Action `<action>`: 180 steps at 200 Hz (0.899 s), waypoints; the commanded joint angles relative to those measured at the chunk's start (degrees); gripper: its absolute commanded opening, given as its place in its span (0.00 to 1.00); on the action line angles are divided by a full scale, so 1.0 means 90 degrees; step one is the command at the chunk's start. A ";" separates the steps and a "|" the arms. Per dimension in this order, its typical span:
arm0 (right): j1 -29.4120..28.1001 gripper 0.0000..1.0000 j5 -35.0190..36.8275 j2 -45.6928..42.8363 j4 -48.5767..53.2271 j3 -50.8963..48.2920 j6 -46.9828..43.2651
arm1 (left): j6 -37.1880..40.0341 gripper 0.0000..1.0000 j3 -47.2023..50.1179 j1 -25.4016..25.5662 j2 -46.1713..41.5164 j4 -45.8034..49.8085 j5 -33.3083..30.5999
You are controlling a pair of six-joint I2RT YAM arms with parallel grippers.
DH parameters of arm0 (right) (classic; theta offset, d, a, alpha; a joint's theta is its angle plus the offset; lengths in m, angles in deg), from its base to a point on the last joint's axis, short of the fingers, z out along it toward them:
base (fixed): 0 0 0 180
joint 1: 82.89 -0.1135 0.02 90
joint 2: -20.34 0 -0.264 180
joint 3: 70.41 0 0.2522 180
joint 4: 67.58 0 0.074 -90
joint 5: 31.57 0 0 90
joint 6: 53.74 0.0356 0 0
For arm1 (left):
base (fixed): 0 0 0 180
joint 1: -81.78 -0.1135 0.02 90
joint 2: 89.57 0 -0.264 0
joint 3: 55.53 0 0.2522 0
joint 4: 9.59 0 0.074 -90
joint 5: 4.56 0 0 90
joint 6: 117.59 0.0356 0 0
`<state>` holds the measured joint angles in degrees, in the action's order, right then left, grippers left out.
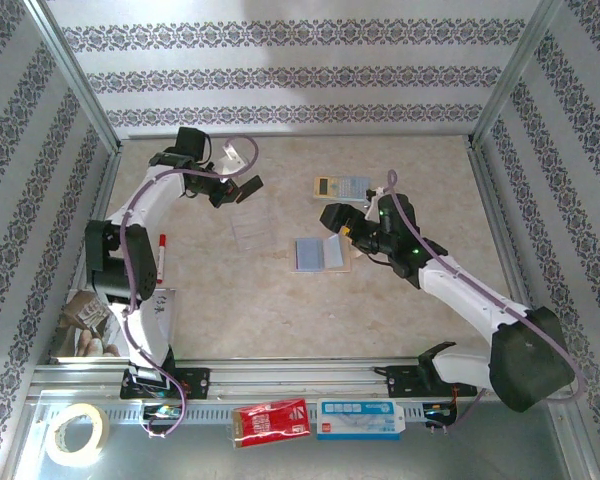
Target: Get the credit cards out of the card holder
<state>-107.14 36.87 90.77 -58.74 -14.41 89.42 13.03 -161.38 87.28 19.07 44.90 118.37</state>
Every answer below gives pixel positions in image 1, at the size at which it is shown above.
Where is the beige card holder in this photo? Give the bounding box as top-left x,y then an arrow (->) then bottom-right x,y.
290,233 -> 364,275

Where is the yellow grey calculator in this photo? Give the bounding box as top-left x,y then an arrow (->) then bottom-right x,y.
313,175 -> 372,203

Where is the red marker pen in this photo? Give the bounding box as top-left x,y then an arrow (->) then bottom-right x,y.
155,233 -> 168,284

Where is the glossy printed magazine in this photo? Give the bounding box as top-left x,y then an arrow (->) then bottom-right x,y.
49,288 -> 131,359

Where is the blue white box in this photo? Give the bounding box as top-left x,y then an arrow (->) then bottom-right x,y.
316,398 -> 405,441

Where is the right small circuit board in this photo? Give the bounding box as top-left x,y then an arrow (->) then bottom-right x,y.
422,402 -> 459,426

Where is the small circuit board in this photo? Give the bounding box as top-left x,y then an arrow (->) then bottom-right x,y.
422,402 -> 459,426
142,404 -> 186,420

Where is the red cardboard box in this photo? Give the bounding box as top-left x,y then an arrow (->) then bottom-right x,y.
231,397 -> 312,449

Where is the slotted metal strip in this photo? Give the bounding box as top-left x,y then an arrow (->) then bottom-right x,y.
99,403 -> 456,426

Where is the left small circuit board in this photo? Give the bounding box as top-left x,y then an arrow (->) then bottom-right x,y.
142,404 -> 186,420

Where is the masking tape roll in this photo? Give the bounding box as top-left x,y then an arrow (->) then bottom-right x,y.
44,402 -> 111,469

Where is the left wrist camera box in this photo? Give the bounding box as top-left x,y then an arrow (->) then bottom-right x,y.
214,141 -> 249,182

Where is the aluminium back rail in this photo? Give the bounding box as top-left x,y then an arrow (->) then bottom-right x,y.
117,130 -> 474,142

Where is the aluminium side rail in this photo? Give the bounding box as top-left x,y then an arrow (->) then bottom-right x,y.
467,139 -> 534,311
77,144 -> 124,291

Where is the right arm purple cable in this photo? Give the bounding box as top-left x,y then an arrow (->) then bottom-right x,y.
385,168 -> 586,434

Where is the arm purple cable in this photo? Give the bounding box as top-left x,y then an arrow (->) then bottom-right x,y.
119,135 -> 260,440
385,168 -> 586,434

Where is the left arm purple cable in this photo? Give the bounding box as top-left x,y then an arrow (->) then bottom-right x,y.
119,135 -> 260,440

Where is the aluminium mounting rail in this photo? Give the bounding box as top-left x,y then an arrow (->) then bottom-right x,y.
29,357 -> 567,401

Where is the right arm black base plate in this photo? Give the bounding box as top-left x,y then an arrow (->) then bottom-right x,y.
384,364 -> 479,399

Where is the aluminium frame post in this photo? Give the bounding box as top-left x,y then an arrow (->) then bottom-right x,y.
22,0 -> 124,154
469,0 -> 566,149

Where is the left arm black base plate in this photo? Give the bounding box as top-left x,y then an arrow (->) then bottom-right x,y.
119,367 -> 212,401

